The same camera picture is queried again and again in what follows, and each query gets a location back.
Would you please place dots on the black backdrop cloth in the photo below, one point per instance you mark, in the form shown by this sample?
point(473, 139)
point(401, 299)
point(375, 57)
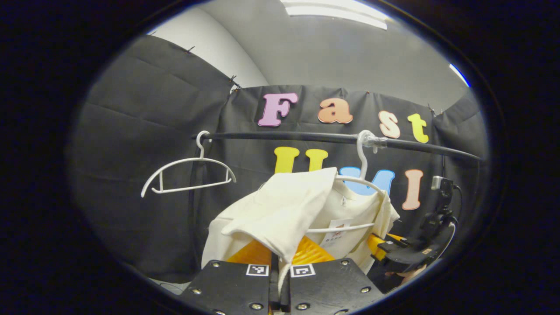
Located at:
point(131, 131)

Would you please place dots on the black clothes rack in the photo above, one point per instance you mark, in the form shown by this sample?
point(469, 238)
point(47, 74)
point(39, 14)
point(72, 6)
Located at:
point(306, 137)

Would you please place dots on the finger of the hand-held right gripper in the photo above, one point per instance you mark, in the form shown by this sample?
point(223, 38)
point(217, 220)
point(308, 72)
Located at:
point(396, 237)
point(377, 247)

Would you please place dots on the cream shirt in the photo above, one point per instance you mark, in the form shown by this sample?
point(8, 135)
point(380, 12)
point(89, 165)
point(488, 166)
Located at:
point(284, 205)

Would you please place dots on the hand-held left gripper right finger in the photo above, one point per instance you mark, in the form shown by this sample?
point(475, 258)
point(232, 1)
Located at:
point(328, 288)

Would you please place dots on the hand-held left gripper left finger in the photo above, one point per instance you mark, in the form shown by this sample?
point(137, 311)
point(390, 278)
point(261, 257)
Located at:
point(232, 288)

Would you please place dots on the long ceiling light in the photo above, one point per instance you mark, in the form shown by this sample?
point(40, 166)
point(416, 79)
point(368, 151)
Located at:
point(337, 11)

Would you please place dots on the white hanger with taped hook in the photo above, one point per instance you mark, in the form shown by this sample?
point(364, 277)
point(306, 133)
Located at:
point(362, 162)

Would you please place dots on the white plastic hanger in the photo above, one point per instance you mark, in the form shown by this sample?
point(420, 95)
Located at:
point(201, 157)

